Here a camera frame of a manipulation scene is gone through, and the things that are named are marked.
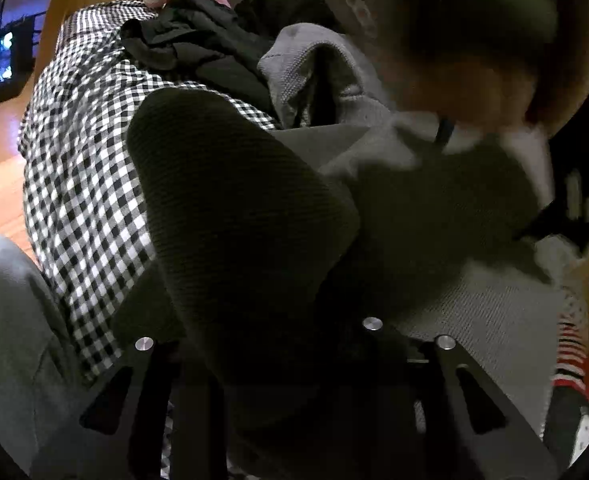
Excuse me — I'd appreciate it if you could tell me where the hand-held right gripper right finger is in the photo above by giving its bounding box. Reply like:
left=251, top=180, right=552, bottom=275
left=359, top=316, right=562, bottom=480

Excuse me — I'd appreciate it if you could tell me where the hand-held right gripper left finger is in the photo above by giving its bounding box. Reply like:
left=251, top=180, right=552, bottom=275
left=29, top=336, right=226, bottom=480

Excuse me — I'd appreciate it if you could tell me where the grey sweatshirt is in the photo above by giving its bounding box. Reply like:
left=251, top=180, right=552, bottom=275
left=124, top=22, right=582, bottom=480

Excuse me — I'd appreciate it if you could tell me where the red white striped cloth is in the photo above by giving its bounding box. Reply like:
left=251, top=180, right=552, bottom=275
left=550, top=294, right=589, bottom=403

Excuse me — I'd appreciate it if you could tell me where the person's grey pants leg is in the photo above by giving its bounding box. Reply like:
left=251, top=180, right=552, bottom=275
left=0, top=232, right=92, bottom=480

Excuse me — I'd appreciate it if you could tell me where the black white checkered bed sheet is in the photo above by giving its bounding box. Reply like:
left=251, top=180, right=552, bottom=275
left=18, top=0, right=285, bottom=480

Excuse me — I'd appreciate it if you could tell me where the black jacket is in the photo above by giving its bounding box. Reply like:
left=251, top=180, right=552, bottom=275
left=119, top=0, right=347, bottom=128

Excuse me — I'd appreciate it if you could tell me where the computer with blue lights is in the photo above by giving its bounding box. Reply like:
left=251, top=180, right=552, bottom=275
left=0, top=14, right=36, bottom=107

